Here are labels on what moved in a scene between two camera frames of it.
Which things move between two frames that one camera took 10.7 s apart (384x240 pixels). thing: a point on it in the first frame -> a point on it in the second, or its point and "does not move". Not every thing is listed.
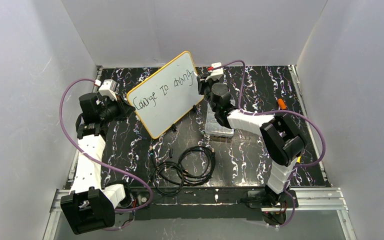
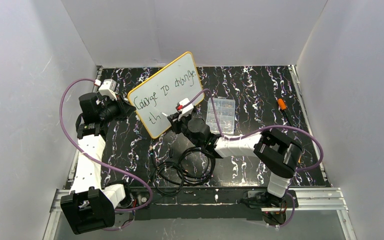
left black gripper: (124, 106) does not move
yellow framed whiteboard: (167, 95) does not move
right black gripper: (202, 84) -> (175, 121)
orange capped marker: (281, 104) does not move
